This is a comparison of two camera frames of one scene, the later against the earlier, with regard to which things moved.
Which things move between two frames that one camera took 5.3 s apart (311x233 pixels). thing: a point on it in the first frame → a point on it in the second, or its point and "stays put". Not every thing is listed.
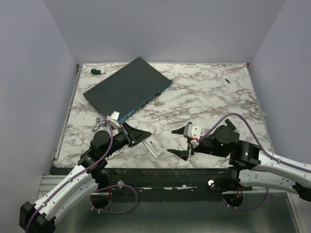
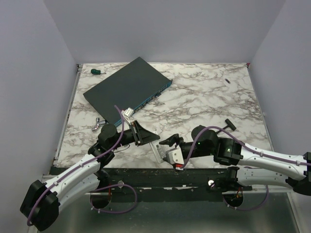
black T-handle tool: (230, 124) stays put
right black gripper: (183, 155) → (171, 140)
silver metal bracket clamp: (98, 123) stays put
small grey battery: (227, 80) stays put
